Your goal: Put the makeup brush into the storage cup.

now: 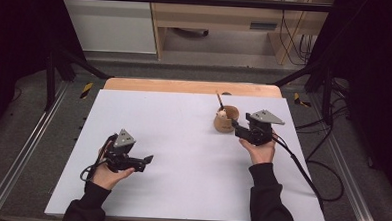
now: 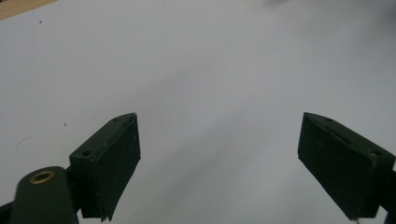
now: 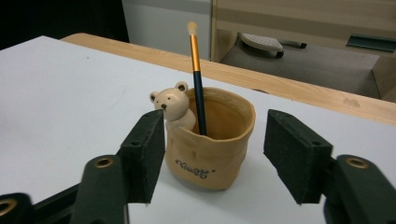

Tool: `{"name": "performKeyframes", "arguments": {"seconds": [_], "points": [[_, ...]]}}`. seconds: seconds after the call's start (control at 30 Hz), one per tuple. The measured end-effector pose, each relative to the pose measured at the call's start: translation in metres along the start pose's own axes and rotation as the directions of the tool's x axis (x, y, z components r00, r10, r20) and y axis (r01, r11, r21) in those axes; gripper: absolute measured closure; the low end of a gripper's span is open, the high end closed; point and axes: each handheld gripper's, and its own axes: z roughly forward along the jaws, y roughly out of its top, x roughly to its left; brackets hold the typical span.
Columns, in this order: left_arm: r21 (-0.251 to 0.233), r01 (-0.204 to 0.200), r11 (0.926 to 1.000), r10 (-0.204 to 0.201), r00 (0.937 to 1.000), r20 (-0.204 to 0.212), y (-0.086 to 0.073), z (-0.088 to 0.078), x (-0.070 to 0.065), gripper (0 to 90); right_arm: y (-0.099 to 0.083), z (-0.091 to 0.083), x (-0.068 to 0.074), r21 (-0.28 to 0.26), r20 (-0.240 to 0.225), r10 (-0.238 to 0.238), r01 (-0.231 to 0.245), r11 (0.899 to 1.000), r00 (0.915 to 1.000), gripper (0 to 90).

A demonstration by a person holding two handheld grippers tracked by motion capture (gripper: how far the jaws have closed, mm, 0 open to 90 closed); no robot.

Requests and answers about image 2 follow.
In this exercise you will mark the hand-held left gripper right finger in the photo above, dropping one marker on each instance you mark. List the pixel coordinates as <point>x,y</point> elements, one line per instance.
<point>342,161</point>

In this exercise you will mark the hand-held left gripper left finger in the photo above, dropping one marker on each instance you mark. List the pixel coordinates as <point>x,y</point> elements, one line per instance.
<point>109,165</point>

